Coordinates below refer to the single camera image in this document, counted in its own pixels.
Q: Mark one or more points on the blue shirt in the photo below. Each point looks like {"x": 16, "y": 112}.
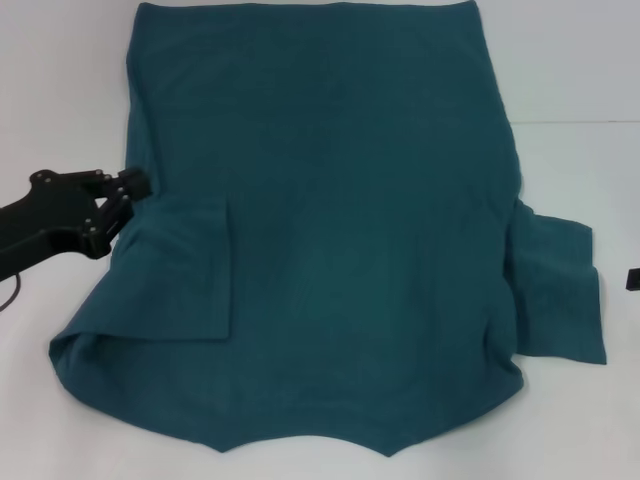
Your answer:
{"x": 325, "y": 200}

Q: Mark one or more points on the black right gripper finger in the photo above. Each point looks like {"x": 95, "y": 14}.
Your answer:
{"x": 634, "y": 280}

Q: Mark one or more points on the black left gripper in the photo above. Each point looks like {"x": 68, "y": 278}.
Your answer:
{"x": 45, "y": 220}

